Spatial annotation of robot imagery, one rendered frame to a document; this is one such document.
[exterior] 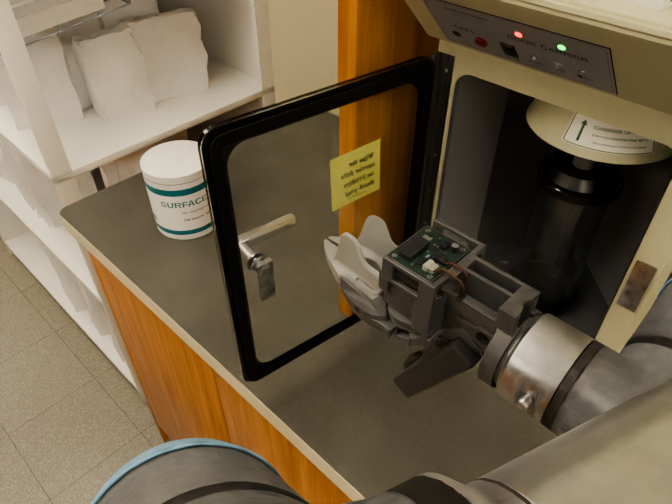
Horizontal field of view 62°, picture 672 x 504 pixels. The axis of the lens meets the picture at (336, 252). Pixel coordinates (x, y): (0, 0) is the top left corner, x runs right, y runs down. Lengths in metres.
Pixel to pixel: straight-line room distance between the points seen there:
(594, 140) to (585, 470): 0.50
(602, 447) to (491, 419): 0.63
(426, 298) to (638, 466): 0.25
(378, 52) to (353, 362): 0.46
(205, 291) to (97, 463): 1.08
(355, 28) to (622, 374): 0.45
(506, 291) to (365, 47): 0.36
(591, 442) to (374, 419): 0.62
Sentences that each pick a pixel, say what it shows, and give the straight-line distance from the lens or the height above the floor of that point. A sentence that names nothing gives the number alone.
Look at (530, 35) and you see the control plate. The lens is 0.56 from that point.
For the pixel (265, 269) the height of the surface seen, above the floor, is 1.21.
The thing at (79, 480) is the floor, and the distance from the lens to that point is 2.00.
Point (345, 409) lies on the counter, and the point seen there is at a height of 0.94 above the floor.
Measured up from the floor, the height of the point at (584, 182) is 1.25.
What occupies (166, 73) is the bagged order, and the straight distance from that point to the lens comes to 1.67.
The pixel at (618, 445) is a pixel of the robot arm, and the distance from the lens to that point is 0.24.
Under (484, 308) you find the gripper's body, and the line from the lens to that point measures 0.46.
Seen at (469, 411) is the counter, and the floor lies 0.94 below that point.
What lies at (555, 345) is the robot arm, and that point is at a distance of 0.44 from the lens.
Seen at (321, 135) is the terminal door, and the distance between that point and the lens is 0.63.
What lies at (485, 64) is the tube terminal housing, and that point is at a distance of 0.69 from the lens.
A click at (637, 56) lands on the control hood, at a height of 1.48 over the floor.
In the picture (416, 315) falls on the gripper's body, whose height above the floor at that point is 1.31.
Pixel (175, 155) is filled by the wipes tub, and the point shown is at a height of 1.09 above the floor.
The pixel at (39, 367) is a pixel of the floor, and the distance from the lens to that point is 2.32.
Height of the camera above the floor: 1.65
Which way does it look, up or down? 42 degrees down
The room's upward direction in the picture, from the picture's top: straight up
